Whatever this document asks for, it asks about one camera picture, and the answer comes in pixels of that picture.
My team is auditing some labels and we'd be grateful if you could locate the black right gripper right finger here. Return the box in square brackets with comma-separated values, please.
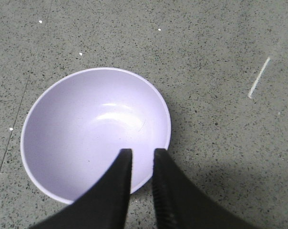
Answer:
[153, 148, 254, 229]

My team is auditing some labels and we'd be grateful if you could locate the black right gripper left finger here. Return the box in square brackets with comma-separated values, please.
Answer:
[31, 149, 133, 229]

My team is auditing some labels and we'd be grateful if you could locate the purple bowl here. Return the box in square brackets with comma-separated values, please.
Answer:
[20, 67, 171, 204]

